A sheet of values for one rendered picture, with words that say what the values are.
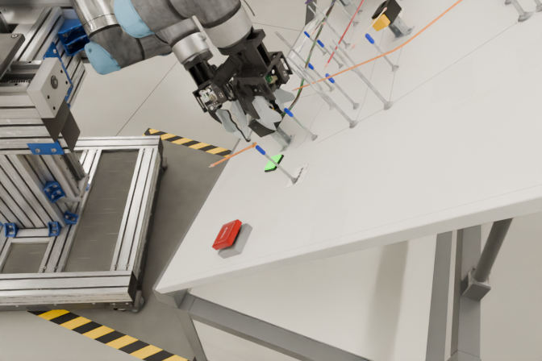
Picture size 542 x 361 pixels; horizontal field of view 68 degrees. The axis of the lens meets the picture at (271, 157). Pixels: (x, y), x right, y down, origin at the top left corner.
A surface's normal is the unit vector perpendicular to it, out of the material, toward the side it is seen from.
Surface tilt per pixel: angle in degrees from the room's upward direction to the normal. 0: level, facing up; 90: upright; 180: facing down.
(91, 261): 0
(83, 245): 0
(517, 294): 0
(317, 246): 49
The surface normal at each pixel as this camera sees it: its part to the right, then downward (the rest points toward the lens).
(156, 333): 0.00, -0.67
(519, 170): -0.70, -0.63
